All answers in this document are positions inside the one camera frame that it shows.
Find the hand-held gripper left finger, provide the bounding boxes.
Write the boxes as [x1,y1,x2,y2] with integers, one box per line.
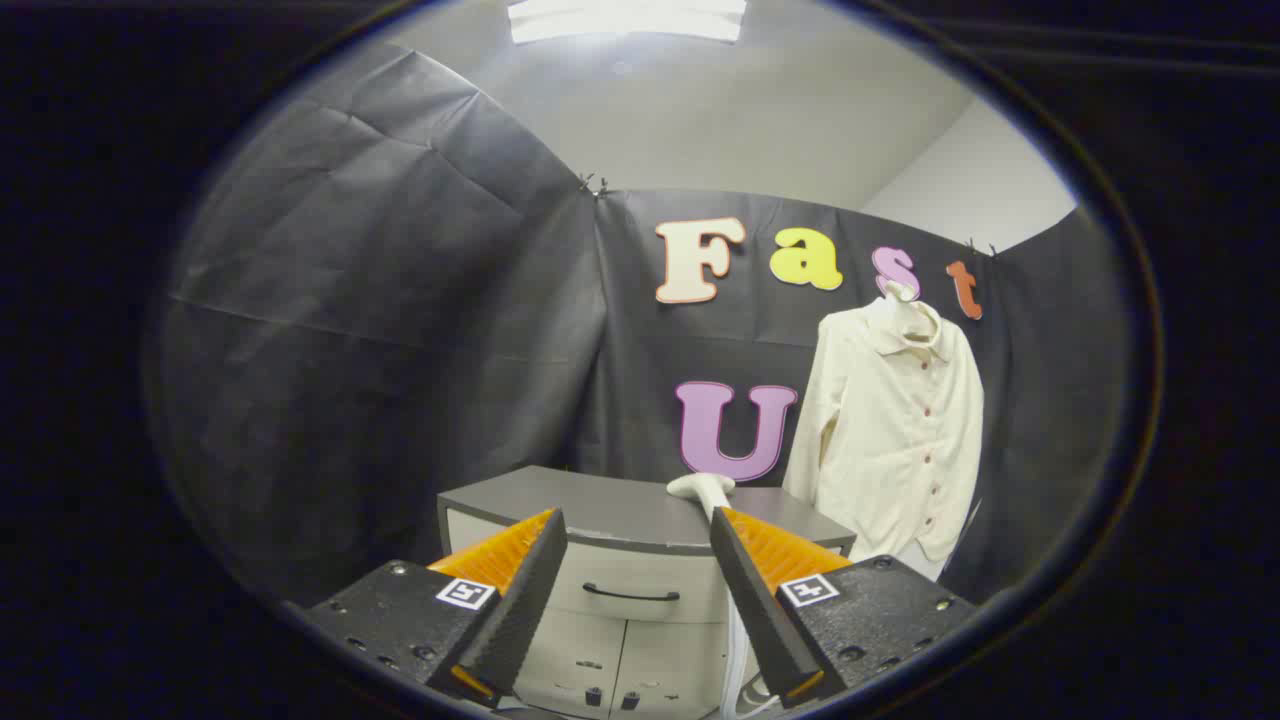
[300,507,569,711]

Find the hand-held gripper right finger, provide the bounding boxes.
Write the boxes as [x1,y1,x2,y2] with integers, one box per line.
[708,505,976,711]

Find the white garment steamer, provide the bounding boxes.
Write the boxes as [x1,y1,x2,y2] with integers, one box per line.
[667,473,738,523]

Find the cream button-up shirt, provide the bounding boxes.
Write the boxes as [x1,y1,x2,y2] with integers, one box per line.
[782,297,986,564]

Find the grey cabinet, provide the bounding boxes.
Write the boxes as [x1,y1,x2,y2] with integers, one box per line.
[437,465,858,719]

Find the black backdrop cloth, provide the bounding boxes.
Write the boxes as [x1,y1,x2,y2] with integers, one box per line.
[150,45,1141,611]

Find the white plastic hanger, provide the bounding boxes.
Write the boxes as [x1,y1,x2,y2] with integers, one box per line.
[884,282,942,347]

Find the ceiling light panel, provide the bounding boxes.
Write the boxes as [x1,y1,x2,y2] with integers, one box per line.
[507,0,748,45]

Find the white steamer hose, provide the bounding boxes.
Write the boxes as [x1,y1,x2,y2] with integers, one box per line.
[720,598,783,720]

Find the black drawer handle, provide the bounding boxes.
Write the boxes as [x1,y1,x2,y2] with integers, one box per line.
[582,582,682,604]

